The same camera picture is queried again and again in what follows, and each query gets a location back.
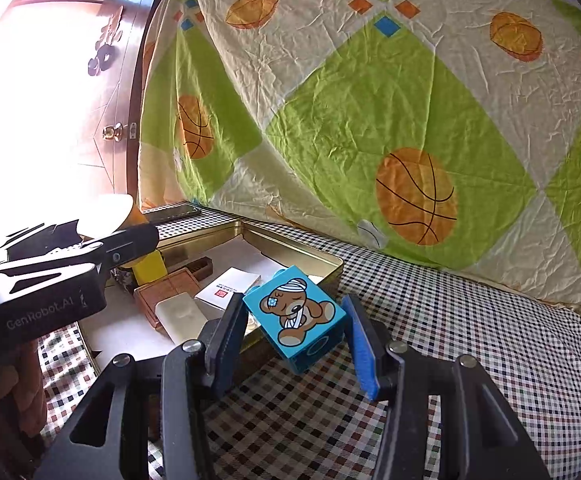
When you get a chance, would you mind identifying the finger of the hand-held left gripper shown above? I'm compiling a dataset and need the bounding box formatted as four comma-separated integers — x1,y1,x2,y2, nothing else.
0,219,81,261
0,222,160,273

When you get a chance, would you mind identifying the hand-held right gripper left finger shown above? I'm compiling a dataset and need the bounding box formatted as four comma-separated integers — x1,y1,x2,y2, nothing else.
43,292,248,480

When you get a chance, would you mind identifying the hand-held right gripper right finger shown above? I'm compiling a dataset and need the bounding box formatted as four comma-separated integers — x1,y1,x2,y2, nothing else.
340,294,553,480

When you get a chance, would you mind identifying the yellow round-face toy block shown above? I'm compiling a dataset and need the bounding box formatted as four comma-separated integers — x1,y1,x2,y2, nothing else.
78,194,167,283

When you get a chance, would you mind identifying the white charger plug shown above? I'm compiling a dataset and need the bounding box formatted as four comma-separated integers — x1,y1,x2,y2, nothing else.
154,292,208,343

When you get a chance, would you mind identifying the white patterned carton box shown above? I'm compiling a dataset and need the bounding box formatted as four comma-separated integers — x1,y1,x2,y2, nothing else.
194,267,262,311

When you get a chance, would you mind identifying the pink-brown box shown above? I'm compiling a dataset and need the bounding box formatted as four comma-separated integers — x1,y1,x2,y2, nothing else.
133,269,206,333

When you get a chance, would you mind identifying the blue bear toy block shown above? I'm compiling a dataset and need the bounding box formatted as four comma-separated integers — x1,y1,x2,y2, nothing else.
242,266,348,375

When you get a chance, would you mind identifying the brown wooden comb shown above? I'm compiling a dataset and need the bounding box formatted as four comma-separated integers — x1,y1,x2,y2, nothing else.
163,255,214,281

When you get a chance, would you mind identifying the gold tin box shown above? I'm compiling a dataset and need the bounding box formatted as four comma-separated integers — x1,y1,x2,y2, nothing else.
78,220,343,361

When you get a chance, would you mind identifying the black smartphone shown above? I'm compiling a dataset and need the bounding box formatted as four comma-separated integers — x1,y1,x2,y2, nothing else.
143,202,204,224

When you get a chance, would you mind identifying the white paper liner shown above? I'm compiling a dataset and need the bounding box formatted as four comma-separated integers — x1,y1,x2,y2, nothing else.
90,237,291,356

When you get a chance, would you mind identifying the checked tablecloth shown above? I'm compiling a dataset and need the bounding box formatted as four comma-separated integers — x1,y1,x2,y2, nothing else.
35,205,581,480

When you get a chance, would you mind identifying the brass door knob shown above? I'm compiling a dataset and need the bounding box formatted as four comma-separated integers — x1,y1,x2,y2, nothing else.
101,122,138,142

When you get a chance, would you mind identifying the brown wooden door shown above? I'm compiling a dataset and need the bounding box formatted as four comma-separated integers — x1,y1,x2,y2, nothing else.
0,0,181,211

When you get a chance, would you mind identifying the red door decoration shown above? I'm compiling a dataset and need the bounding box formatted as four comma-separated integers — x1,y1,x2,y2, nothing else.
88,7,126,77

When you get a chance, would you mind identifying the basketball print sheet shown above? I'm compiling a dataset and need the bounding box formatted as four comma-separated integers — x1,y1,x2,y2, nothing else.
135,0,581,321

